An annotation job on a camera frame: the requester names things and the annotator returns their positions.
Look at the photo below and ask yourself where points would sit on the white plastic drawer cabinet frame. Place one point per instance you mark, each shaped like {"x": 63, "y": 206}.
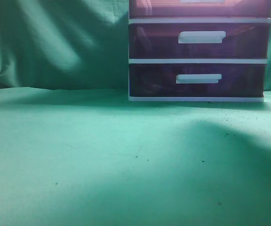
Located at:
{"x": 194, "y": 20}

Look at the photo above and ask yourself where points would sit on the green cloth backdrop and cover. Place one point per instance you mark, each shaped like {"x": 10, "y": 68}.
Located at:
{"x": 74, "y": 151}

